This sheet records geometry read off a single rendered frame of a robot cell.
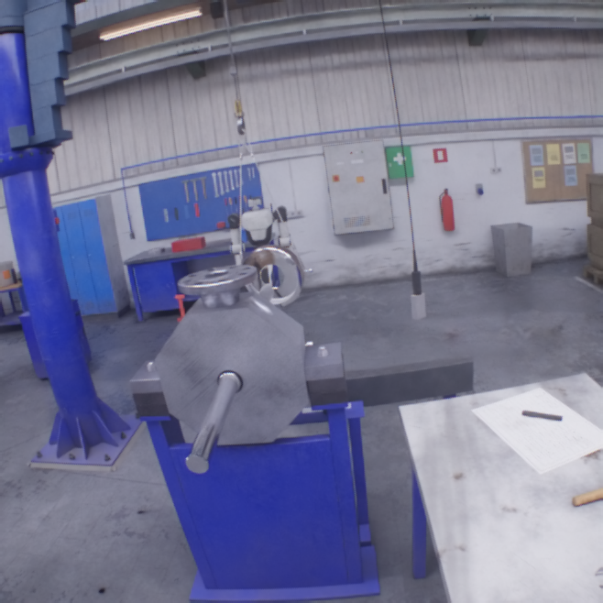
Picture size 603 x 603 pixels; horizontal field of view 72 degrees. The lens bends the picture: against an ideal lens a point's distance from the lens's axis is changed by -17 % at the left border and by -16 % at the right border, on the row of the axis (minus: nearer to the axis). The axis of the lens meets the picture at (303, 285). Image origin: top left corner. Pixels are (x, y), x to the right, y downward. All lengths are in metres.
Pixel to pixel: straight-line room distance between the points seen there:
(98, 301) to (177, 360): 5.71
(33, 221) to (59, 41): 1.18
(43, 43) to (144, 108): 4.09
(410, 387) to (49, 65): 2.82
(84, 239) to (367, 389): 5.72
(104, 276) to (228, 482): 5.55
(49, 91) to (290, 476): 2.67
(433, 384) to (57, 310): 2.40
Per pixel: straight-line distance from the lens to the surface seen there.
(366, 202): 6.35
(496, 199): 7.04
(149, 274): 6.55
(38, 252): 3.29
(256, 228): 4.34
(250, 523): 1.95
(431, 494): 1.31
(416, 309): 2.43
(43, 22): 3.44
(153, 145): 7.20
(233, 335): 1.50
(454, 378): 2.04
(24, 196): 3.28
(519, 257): 6.68
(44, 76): 3.34
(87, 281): 7.26
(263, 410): 1.60
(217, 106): 6.94
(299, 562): 2.09
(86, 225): 7.09
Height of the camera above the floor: 1.72
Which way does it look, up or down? 14 degrees down
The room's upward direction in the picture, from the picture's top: 8 degrees counter-clockwise
